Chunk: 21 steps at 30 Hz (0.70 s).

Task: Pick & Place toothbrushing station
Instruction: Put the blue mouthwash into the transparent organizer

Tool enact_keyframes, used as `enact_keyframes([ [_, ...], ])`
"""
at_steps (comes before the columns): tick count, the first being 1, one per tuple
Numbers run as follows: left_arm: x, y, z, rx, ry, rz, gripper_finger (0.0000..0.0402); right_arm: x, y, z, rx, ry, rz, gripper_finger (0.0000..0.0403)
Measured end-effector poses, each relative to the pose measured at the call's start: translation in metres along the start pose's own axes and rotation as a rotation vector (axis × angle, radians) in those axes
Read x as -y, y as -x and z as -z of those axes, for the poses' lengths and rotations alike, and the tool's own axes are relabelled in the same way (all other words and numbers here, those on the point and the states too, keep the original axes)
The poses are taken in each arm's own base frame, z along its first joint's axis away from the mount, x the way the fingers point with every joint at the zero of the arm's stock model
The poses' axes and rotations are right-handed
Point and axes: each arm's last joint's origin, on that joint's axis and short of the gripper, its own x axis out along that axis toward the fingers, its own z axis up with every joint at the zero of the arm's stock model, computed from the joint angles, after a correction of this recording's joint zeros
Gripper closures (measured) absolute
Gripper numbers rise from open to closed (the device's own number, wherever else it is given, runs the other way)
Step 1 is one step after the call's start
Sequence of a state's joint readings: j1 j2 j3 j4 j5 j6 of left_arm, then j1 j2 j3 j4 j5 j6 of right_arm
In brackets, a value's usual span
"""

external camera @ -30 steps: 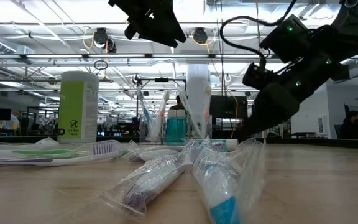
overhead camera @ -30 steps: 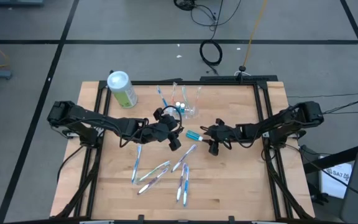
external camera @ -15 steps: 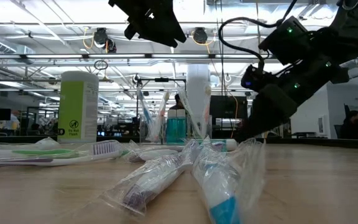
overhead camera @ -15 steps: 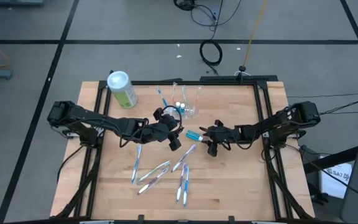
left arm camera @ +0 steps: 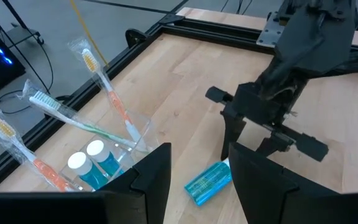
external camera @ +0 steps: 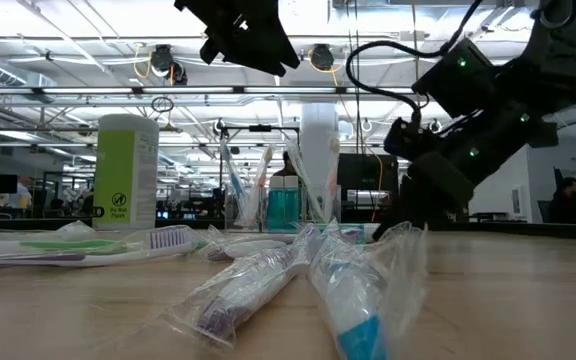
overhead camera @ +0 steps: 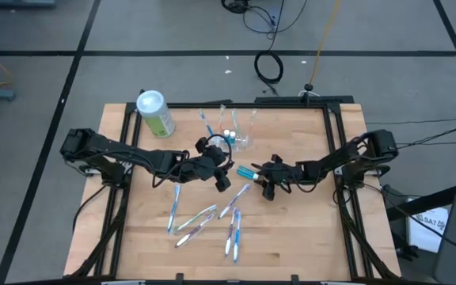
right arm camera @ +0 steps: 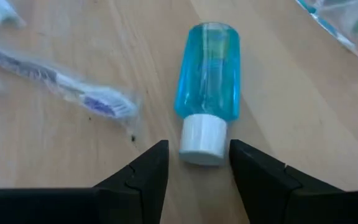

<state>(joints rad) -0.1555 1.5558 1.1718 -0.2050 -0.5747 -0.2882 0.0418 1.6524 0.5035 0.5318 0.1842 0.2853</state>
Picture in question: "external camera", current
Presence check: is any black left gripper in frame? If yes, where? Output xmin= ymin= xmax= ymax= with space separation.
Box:
xmin=175 ymin=0 xmax=302 ymax=79

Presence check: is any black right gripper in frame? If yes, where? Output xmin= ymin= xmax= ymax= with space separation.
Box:
xmin=371 ymin=107 xmax=560 ymax=242

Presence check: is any bagged green toothbrush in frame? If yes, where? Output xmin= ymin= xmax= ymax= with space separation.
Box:
xmin=0 ymin=234 xmax=209 ymax=256
xmin=285 ymin=137 xmax=329 ymax=224

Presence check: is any bagged purple toothbrush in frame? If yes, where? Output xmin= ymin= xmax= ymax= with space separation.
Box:
xmin=0 ymin=224 xmax=202 ymax=271
xmin=160 ymin=222 xmax=324 ymax=351
xmin=200 ymin=224 xmax=369 ymax=264

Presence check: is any large black display screen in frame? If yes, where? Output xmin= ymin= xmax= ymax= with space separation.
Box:
xmin=337 ymin=153 xmax=399 ymax=194

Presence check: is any clear plastic organizer tray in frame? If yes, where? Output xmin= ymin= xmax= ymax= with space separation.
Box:
xmin=222 ymin=184 xmax=342 ymax=234

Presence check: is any white building column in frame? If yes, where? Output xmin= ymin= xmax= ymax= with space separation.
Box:
xmin=300 ymin=102 xmax=339 ymax=191

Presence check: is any person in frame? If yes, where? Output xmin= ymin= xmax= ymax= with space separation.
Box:
xmin=272 ymin=151 xmax=300 ymax=179
xmin=547 ymin=176 xmax=576 ymax=225
xmin=5 ymin=174 xmax=34 ymax=211

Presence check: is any long ceiling light strip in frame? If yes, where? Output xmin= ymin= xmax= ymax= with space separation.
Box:
xmin=0 ymin=85 xmax=576 ymax=97

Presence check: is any green white wipes canister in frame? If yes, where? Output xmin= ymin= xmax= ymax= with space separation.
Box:
xmin=92 ymin=113 xmax=161 ymax=231

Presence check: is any black ceiling cable reel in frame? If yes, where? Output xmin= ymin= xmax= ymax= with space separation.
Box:
xmin=310 ymin=43 xmax=337 ymax=71
xmin=150 ymin=43 xmax=189 ymax=86

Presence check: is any yellow hanging cable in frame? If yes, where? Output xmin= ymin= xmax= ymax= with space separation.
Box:
xmin=375 ymin=154 xmax=385 ymax=222

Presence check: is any black looped right wrist cable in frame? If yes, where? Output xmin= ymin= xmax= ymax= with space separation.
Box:
xmin=345 ymin=0 xmax=484 ymax=114

